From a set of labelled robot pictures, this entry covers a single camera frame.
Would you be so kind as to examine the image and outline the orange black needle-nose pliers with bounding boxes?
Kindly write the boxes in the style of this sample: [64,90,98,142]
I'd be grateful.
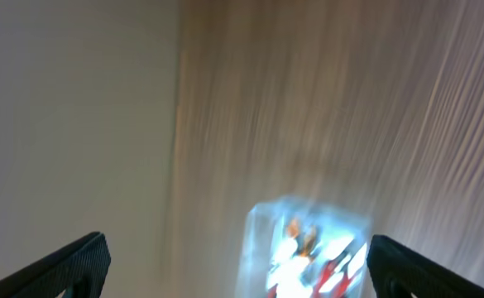
[285,218,319,257]

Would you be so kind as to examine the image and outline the clear plastic container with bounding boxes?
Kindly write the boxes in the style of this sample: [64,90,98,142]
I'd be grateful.
[234,196,371,298]

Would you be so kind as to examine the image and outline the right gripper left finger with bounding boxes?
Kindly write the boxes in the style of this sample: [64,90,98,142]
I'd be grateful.
[0,232,111,298]

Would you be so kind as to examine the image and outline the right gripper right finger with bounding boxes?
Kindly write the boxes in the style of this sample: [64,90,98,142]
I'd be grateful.
[367,234,484,298]

